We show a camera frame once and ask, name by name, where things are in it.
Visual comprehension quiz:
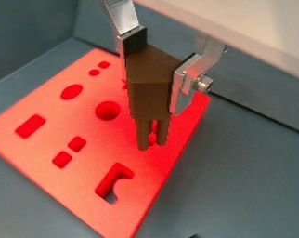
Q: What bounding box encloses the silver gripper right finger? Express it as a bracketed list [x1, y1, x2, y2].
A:
[169, 36, 226, 115]

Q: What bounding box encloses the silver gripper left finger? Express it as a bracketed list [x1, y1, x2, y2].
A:
[101, 0, 147, 76]

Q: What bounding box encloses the brown three prong block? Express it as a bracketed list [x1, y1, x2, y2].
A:
[126, 45, 181, 151]

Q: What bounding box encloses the red board with cutouts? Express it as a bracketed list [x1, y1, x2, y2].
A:
[0, 49, 209, 238]

